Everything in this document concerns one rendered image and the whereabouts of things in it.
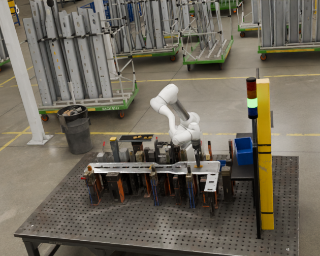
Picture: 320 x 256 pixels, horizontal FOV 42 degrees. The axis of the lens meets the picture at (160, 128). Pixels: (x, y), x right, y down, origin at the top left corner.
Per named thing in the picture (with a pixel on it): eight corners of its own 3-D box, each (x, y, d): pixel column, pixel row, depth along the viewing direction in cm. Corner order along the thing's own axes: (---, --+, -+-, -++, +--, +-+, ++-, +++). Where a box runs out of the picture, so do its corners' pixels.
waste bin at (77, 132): (60, 156, 685) (50, 116, 655) (75, 141, 731) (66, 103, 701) (88, 157, 669) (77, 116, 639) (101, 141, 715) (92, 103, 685)
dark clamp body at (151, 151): (151, 185, 437) (145, 153, 421) (154, 178, 448) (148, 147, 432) (160, 185, 434) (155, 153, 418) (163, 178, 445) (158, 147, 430)
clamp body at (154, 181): (152, 206, 402) (146, 176, 388) (155, 199, 413) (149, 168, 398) (161, 206, 400) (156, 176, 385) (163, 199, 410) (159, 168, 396)
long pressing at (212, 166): (81, 174, 419) (81, 173, 418) (89, 163, 438) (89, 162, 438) (218, 174, 383) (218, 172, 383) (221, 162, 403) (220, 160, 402)
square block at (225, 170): (223, 203, 390) (221, 170, 375) (224, 198, 397) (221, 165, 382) (232, 203, 388) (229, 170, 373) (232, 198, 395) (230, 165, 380)
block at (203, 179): (200, 208, 389) (197, 182, 377) (202, 200, 399) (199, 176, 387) (211, 208, 387) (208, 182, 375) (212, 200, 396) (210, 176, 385)
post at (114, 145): (116, 177, 462) (108, 141, 444) (118, 173, 469) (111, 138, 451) (122, 177, 460) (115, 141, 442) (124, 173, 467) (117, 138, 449)
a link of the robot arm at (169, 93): (182, 129, 479) (194, 115, 481) (191, 136, 469) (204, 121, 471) (154, 93, 419) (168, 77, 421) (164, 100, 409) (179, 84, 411)
